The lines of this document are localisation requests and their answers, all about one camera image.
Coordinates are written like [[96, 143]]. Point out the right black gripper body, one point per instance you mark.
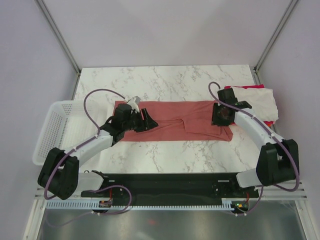
[[217, 118]]

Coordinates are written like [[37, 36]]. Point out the left aluminium frame post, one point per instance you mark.
[[58, 35]]

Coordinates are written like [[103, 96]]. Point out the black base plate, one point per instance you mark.
[[171, 188]]

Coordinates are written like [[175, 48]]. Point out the pink t shirt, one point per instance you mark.
[[180, 121]]

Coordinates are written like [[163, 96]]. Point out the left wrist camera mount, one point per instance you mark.
[[133, 102]]

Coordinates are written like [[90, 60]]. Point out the white plastic basket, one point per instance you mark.
[[67, 125]]

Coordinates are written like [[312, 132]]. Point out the right aluminium frame post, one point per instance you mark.
[[276, 34]]

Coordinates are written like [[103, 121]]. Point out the red folded t shirt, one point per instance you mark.
[[245, 87]]

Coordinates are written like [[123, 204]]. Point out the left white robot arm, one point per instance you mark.
[[60, 172]]

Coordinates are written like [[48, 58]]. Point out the aluminium frame post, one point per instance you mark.
[[276, 34], [58, 35]]

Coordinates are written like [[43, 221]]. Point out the white folded t shirt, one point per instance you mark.
[[257, 102]]

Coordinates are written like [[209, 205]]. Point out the white cable duct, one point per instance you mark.
[[224, 204]]

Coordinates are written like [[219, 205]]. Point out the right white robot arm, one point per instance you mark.
[[278, 160]]

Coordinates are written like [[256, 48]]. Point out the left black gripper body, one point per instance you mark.
[[135, 123]]

